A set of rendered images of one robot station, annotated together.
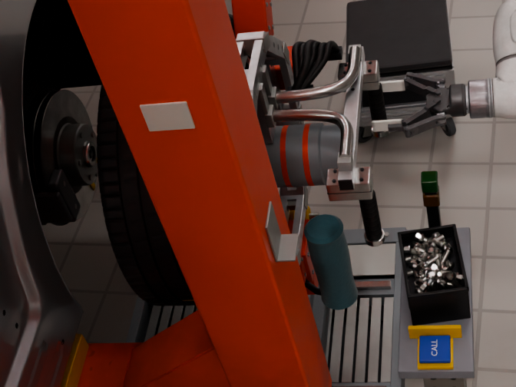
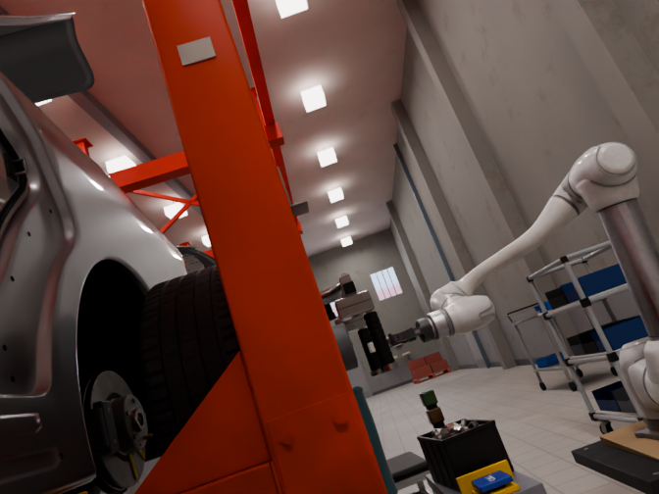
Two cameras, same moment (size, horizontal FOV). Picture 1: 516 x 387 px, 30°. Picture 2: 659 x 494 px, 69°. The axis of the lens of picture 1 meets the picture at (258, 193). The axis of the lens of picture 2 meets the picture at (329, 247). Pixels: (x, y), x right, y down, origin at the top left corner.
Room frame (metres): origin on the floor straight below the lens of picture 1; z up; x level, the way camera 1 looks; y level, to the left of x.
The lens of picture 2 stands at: (0.28, 0.32, 0.75)
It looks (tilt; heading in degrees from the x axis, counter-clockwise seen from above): 16 degrees up; 336
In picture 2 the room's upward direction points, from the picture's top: 20 degrees counter-clockwise
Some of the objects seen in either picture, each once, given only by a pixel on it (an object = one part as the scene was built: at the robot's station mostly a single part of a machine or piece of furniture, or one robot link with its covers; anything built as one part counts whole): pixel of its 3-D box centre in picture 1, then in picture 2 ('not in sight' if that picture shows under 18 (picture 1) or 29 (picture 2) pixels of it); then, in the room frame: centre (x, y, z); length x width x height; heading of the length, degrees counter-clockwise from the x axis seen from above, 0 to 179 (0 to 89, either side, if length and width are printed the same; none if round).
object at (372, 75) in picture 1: (358, 75); (350, 322); (1.70, -0.30, 0.93); 0.09 x 0.05 x 0.05; 71
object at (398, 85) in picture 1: (389, 86); not in sight; (1.75, -0.38, 0.83); 0.07 x 0.01 x 0.03; 71
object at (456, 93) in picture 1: (446, 100); (417, 332); (1.64, -0.48, 0.83); 0.09 x 0.08 x 0.07; 71
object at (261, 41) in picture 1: (269, 157); not in sight; (1.61, -0.05, 0.85); 0.54 x 0.07 x 0.54; 161
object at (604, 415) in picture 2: not in sight; (613, 340); (2.34, -2.04, 0.50); 0.54 x 0.42 x 1.00; 161
